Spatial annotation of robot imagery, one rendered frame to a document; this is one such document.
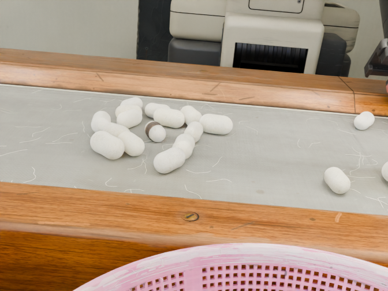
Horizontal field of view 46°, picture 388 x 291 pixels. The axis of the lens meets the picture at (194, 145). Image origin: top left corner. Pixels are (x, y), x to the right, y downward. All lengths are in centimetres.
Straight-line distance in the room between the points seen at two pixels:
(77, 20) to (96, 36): 13
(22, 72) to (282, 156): 38
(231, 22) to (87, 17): 165
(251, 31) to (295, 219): 76
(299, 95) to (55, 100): 32
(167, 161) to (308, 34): 71
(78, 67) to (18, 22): 210
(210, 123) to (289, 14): 63
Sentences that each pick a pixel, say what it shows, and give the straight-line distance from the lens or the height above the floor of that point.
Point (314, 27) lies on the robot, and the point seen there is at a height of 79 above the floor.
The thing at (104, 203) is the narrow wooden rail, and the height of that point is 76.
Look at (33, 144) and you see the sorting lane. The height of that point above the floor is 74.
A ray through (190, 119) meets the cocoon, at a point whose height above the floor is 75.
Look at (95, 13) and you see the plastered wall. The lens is 259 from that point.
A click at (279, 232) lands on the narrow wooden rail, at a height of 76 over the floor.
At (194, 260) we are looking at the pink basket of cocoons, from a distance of 26.
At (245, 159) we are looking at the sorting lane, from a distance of 45.
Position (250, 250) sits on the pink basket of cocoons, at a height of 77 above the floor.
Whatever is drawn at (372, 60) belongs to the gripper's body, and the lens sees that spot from 63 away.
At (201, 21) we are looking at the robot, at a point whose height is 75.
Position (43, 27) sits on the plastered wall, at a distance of 270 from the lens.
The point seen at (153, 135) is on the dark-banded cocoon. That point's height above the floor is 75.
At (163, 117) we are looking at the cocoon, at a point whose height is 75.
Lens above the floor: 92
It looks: 23 degrees down
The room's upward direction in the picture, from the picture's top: 5 degrees clockwise
